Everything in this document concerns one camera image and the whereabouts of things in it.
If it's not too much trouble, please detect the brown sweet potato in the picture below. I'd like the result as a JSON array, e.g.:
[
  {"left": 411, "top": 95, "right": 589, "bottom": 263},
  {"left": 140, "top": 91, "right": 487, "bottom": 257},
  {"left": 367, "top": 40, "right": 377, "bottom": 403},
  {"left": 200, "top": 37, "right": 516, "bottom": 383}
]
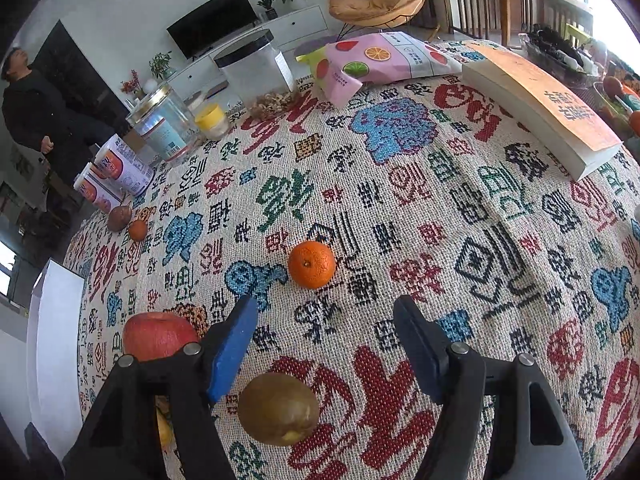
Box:
[{"left": 107, "top": 205, "right": 133, "bottom": 233}]

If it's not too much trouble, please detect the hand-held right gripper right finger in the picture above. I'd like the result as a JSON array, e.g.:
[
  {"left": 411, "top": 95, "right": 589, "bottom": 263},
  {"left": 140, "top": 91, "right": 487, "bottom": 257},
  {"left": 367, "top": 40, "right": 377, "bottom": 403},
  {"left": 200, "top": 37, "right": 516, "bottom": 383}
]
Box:
[{"left": 392, "top": 294, "right": 588, "bottom": 480}]

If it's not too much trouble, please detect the red apple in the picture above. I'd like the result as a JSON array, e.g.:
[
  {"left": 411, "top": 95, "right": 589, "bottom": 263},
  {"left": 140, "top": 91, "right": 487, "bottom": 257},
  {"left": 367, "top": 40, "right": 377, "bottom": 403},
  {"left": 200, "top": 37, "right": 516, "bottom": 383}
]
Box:
[{"left": 122, "top": 311, "right": 201, "bottom": 363}]

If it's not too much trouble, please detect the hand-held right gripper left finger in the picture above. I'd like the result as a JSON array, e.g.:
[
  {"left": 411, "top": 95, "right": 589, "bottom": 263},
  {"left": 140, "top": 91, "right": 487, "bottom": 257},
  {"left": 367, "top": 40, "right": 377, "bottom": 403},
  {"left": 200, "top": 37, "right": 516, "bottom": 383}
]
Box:
[{"left": 61, "top": 295, "right": 261, "bottom": 480}]

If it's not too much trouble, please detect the white television cabinet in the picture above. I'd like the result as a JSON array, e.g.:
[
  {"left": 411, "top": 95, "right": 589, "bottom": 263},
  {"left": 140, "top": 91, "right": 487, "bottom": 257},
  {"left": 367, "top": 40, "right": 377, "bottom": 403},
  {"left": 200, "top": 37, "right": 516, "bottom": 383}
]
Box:
[{"left": 170, "top": 5, "right": 329, "bottom": 92}]

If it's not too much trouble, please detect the pink printed snack bag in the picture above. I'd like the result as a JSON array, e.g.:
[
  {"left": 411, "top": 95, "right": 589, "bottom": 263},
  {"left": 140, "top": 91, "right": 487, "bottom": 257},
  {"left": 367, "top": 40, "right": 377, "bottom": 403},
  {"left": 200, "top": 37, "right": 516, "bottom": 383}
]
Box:
[{"left": 295, "top": 31, "right": 463, "bottom": 109}]

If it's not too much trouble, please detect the white board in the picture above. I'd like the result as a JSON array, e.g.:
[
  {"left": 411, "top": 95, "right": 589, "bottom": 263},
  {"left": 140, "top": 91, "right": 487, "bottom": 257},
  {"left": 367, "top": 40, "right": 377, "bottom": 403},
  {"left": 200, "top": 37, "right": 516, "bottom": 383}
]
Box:
[{"left": 26, "top": 257, "right": 87, "bottom": 457}]

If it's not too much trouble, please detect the red flower arrangement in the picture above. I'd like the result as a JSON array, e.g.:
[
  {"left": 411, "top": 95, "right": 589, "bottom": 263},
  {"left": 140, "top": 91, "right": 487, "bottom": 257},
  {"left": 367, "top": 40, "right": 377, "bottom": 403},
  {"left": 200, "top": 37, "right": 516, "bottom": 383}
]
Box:
[{"left": 121, "top": 70, "right": 144, "bottom": 97}]

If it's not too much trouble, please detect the dark display cabinet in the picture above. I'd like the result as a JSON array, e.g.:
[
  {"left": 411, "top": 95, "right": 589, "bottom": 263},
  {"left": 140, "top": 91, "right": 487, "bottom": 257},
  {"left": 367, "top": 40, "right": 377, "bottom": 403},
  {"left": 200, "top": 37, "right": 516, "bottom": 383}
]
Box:
[{"left": 31, "top": 20, "right": 132, "bottom": 127}]

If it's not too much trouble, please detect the purple round rug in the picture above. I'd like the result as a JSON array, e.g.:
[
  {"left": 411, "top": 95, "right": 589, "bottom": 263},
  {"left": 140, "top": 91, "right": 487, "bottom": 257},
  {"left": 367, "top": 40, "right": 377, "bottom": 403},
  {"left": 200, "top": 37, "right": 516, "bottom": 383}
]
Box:
[{"left": 282, "top": 35, "right": 346, "bottom": 58}]

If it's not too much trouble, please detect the printed woven tablecloth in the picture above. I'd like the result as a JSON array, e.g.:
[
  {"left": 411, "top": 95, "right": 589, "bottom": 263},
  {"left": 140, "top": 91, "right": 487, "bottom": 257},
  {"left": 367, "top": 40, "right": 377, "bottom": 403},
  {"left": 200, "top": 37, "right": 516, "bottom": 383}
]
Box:
[{"left": 62, "top": 37, "right": 640, "bottom": 480}]

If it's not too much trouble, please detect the green plant in teal pot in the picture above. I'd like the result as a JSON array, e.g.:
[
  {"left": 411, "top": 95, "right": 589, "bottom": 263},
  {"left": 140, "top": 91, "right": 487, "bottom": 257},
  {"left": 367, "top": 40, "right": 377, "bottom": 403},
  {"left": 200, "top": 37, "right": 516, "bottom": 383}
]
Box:
[{"left": 149, "top": 51, "right": 174, "bottom": 81}]

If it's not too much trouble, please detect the clear jar with black lid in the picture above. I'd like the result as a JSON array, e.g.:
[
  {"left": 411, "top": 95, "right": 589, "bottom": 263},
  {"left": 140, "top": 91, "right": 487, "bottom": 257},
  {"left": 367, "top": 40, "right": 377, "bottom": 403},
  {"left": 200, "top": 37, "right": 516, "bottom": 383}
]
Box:
[{"left": 213, "top": 29, "right": 296, "bottom": 107}]

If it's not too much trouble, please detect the orange cover book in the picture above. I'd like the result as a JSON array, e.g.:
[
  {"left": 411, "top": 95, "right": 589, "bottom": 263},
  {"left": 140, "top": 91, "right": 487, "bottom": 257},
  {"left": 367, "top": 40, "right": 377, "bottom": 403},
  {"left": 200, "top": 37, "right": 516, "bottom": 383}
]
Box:
[{"left": 461, "top": 42, "right": 624, "bottom": 182}]

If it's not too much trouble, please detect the glass jar with gold lid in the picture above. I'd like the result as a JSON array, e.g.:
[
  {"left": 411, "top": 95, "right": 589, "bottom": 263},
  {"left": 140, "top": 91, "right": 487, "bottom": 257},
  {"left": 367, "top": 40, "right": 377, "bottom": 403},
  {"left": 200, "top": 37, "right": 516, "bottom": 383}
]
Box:
[{"left": 126, "top": 83, "right": 202, "bottom": 167}]

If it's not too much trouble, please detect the yellow citrus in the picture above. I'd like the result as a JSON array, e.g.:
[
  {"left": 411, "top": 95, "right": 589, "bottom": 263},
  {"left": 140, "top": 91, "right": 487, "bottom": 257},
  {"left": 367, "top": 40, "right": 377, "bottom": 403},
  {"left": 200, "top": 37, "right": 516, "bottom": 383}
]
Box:
[{"left": 154, "top": 396, "right": 176, "bottom": 453}]

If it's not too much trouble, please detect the wooden dining chair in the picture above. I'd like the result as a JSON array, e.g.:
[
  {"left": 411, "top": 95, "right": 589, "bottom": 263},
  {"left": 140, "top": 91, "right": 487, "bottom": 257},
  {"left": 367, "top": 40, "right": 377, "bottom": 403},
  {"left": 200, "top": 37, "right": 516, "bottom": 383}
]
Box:
[
  {"left": 439, "top": 0, "right": 512, "bottom": 45},
  {"left": 536, "top": 0, "right": 594, "bottom": 37}
]

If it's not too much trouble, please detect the printed orange label can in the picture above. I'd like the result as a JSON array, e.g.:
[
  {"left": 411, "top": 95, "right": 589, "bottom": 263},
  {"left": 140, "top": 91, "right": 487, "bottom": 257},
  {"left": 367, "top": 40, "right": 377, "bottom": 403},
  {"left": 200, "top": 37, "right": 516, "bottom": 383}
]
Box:
[
  {"left": 95, "top": 134, "right": 155, "bottom": 197},
  {"left": 74, "top": 162, "right": 127, "bottom": 215}
]

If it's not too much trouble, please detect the black television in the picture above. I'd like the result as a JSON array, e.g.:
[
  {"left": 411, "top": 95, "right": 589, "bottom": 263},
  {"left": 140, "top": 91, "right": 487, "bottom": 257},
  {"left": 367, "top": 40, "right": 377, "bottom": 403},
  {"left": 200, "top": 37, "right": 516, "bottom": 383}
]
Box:
[{"left": 166, "top": 0, "right": 259, "bottom": 60}]

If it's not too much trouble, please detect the fruit basket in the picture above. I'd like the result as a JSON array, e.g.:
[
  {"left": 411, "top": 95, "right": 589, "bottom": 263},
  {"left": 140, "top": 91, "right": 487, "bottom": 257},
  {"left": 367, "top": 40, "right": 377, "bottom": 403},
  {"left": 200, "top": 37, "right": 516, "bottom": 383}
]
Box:
[{"left": 519, "top": 25, "right": 609, "bottom": 87}]

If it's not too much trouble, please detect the small jar with yellow lid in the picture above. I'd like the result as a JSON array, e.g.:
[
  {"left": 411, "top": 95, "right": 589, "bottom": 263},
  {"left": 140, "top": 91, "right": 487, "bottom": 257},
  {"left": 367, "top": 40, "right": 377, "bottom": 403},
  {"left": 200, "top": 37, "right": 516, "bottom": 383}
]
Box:
[{"left": 194, "top": 103, "right": 231, "bottom": 141}]

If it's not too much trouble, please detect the pile of nuts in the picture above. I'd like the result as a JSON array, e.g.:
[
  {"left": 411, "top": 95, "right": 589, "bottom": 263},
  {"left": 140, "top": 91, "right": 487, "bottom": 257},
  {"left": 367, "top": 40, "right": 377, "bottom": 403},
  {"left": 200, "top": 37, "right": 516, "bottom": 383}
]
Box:
[{"left": 248, "top": 89, "right": 302, "bottom": 122}]

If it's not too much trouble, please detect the brown kiwi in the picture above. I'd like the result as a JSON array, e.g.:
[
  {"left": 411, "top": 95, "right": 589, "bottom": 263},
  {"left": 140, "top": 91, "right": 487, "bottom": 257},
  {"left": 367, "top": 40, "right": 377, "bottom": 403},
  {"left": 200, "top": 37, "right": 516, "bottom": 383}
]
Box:
[{"left": 237, "top": 372, "right": 321, "bottom": 447}]

